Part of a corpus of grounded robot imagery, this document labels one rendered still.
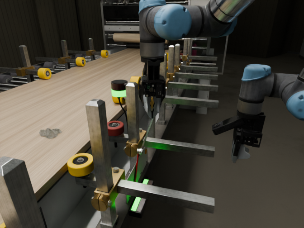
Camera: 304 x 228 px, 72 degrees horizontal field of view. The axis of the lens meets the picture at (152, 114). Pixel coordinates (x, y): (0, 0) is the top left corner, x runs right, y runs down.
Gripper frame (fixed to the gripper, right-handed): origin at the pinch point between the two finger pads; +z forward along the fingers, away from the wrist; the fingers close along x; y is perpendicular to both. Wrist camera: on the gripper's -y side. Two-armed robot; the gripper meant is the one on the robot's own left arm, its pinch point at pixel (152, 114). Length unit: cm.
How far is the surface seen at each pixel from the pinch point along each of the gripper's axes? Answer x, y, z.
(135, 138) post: -6.3, -3.1, 11.4
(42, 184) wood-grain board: -31.6, 20.7, 10.6
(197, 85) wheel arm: 30, -48, 5
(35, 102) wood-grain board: -59, -42, 11
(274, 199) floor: 101, -49, 101
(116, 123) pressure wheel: -14.3, -13.9, 10.2
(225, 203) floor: 61, -48, 101
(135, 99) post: -5.8, -2.9, -4.4
